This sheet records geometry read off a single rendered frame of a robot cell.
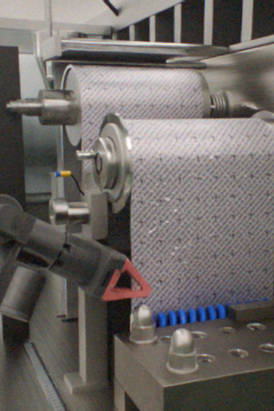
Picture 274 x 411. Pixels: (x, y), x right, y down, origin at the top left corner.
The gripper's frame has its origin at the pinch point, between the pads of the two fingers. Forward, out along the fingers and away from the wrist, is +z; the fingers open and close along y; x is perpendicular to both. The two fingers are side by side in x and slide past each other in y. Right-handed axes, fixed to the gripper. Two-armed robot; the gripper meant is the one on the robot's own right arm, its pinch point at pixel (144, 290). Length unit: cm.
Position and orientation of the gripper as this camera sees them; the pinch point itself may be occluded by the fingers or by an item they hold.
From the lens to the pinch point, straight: 81.7
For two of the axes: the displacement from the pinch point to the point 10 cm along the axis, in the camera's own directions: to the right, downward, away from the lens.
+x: 4.4, -9.0, 0.3
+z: 8.2, 4.2, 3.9
